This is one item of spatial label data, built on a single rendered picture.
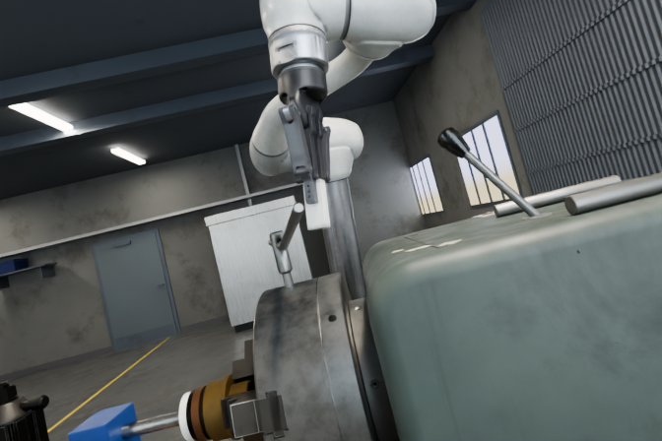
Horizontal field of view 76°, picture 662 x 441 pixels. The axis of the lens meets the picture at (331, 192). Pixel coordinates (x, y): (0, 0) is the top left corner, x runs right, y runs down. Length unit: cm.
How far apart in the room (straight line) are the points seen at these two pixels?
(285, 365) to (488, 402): 23
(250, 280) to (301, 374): 693
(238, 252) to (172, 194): 252
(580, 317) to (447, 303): 13
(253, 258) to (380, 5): 687
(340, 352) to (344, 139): 75
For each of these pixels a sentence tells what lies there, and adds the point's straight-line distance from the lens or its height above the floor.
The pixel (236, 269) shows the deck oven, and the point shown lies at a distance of 749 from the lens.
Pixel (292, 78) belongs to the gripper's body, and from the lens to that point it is 64.
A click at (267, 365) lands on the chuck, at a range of 57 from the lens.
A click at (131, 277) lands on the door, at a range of 957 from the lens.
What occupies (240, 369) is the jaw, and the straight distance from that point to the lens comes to 74.
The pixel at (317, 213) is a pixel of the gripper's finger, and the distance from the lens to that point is 61.
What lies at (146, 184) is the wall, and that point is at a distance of 957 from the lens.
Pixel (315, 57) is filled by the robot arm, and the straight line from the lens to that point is 65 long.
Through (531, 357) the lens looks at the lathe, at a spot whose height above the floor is 113.
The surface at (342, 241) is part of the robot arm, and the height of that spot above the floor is 126.
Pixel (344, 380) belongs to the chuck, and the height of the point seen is 113.
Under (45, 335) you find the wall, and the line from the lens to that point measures 1043.
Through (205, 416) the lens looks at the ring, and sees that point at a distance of 72.
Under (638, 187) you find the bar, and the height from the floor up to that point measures 127.
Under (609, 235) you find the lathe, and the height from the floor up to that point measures 123.
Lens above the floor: 131
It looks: 5 degrees up
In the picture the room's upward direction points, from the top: 14 degrees counter-clockwise
